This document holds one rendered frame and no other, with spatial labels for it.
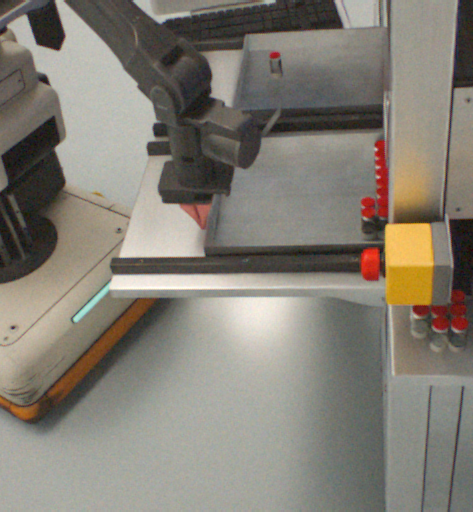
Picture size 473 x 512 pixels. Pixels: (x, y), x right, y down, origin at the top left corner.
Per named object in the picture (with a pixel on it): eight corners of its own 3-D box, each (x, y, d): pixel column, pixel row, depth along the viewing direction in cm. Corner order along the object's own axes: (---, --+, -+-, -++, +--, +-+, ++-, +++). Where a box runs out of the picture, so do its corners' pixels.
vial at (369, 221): (376, 229, 117) (376, 206, 114) (376, 240, 116) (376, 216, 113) (361, 230, 118) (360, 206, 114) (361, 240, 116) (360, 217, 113)
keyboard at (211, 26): (332, 0, 185) (332, -10, 183) (342, 29, 175) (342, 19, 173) (162, 26, 187) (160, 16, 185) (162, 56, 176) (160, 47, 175)
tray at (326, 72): (422, 40, 154) (423, 23, 151) (430, 119, 135) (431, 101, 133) (247, 50, 159) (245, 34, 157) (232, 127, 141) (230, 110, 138)
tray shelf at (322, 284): (420, 36, 158) (420, 27, 157) (447, 296, 109) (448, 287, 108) (184, 49, 166) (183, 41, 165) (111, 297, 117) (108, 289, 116)
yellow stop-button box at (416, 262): (443, 263, 100) (446, 221, 95) (447, 306, 95) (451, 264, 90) (381, 264, 101) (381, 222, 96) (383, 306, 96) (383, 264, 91)
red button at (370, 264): (391, 264, 99) (391, 241, 96) (392, 287, 96) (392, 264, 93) (360, 264, 100) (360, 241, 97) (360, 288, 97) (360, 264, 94)
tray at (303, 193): (431, 146, 130) (432, 129, 127) (446, 259, 112) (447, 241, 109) (225, 155, 135) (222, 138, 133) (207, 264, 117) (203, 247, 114)
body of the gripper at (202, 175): (229, 200, 111) (224, 158, 106) (158, 199, 113) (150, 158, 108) (235, 170, 116) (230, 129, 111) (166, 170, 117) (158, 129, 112)
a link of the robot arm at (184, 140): (180, 91, 108) (155, 113, 105) (222, 103, 105) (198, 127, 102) (187, 132, 113) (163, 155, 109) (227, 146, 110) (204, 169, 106)
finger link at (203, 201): (216, 242, 117) (209, 193, 111) (168, 241, 118) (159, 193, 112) (222, 211, 122) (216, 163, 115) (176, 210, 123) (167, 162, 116)
